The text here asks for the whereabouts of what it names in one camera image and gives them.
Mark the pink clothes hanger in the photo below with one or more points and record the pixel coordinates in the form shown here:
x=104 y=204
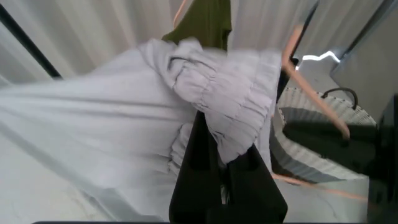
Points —
x=178 y=12
x=311 y=93

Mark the white curtain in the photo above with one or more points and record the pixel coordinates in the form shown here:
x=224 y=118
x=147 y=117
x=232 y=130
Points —
x=93 y=25

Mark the white laundry basket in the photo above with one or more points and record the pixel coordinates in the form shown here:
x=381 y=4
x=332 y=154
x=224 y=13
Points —
x=298 y=161

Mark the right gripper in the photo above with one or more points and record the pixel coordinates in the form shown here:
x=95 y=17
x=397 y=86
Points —
x=387 y=174

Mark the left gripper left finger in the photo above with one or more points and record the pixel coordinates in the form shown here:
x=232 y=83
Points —
x=196 y=180

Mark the green printed shirt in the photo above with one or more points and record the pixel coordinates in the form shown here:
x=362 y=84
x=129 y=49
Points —
x=208 y=21

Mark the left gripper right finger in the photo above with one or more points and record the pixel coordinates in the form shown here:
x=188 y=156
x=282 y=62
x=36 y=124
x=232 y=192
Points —
x=255 y=186

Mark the pale grey garment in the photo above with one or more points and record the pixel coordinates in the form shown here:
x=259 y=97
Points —
x=109 y=124

